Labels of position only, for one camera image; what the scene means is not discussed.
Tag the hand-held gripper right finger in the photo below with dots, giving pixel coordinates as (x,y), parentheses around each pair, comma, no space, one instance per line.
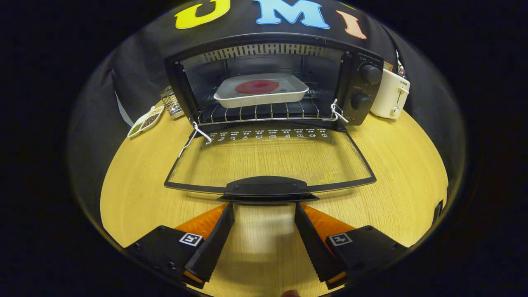
(313,247)

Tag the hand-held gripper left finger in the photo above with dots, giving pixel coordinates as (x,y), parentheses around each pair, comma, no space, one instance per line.
(214,243)

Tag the white rectangular tray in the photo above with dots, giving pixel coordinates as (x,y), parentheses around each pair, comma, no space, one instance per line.
(255,100)

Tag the pink meat slice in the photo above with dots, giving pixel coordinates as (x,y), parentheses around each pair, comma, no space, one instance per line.
(257,87)

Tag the black toaster oven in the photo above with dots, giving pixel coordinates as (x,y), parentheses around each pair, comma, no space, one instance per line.
(363,90)

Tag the white pop-up toaster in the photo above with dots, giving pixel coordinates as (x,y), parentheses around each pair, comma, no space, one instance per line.
(387,99)

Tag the white divided dish with beans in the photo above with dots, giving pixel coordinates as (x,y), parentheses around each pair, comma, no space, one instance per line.
(144,121)

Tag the clear plastic bottle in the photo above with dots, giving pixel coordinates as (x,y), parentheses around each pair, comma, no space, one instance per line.
(401,73)

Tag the brown bread slice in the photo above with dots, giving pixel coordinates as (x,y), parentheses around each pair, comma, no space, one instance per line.
(387,66)

